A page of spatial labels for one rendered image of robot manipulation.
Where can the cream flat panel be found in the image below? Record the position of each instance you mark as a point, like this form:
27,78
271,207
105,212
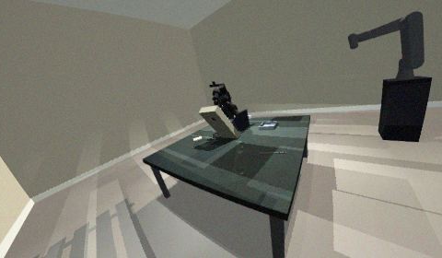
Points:
217,119

